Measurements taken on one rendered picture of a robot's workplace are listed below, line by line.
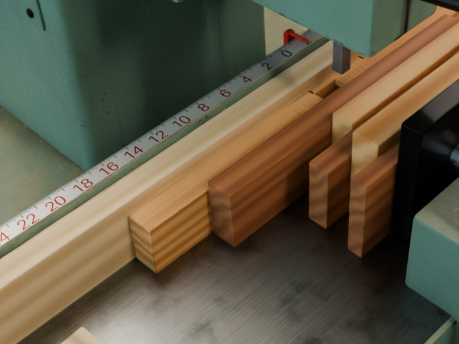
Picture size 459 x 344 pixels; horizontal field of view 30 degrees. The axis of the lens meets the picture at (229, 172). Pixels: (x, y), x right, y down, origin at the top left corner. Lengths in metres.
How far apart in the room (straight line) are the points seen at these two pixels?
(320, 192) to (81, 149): 0.27
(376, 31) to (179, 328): 0.21
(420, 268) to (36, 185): 0.38
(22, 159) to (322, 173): 0.35
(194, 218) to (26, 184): 0.26
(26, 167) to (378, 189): 0.38
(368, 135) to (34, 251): 0.21
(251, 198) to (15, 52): 0.30
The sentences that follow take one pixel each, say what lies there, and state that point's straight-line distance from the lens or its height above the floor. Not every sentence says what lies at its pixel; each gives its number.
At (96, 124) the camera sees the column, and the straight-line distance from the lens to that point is 0.72.
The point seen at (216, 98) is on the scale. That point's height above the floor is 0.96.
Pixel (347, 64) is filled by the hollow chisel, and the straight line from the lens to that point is 0.60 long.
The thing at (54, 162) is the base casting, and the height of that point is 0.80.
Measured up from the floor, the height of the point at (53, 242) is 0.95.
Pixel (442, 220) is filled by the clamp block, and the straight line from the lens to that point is 0.49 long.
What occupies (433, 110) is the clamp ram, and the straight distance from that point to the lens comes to 0.50.
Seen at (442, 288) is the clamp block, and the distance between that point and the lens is 0.51.
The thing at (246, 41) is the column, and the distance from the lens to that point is 0.81.
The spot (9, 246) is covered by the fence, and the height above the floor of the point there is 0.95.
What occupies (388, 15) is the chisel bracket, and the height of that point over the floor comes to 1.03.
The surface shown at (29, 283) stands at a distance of 0.50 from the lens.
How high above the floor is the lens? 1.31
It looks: 43 degrees down
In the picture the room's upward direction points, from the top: 5 degrees counter-clockwise
